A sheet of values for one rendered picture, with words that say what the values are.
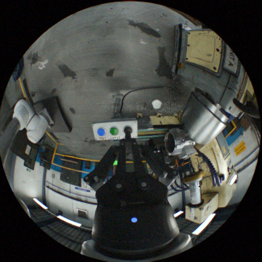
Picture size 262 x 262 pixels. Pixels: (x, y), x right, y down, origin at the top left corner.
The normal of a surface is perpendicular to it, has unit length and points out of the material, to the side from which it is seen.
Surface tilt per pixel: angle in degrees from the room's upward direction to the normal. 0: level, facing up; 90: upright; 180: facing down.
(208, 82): 90
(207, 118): 58
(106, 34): 0
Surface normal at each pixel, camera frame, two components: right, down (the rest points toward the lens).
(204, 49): -1.00, 0.06
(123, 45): 0.06, 0.80
